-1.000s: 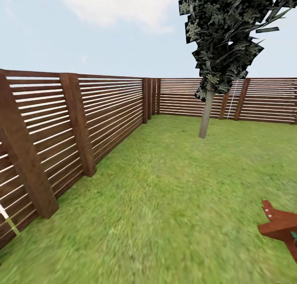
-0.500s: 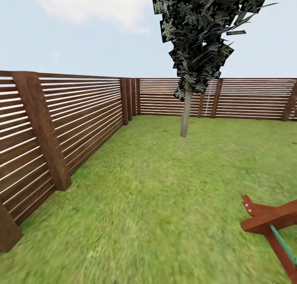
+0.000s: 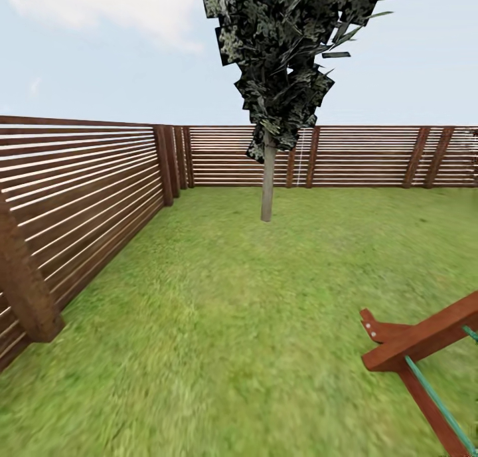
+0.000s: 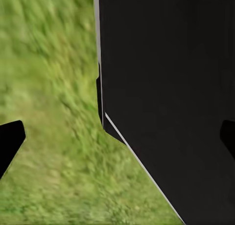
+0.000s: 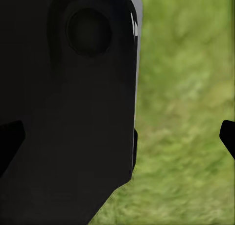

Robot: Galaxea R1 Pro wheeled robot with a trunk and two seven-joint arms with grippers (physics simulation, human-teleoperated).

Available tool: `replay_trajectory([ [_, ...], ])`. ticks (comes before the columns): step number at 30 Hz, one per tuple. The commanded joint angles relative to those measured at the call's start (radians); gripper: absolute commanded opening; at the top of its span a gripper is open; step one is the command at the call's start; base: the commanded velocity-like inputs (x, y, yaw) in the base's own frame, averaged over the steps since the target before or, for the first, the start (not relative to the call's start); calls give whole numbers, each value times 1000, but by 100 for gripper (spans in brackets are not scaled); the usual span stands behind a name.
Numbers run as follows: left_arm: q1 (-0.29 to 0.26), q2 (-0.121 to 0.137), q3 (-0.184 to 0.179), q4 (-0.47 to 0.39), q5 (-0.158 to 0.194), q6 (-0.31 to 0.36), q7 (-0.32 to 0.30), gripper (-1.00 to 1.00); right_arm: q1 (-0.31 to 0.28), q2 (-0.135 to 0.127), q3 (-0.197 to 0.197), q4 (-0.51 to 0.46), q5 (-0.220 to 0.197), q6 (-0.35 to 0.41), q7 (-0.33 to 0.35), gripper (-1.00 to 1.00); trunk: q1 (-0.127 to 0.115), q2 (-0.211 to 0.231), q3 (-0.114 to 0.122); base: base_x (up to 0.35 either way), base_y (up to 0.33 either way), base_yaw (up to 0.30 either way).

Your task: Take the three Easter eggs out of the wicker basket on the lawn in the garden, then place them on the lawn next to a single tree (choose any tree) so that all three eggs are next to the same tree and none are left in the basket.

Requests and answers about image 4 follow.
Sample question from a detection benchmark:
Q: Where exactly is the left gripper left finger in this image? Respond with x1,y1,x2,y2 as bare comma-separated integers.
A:
0,120,25,179

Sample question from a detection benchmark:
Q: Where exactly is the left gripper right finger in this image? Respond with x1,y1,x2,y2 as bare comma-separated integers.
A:
219,120,235,160

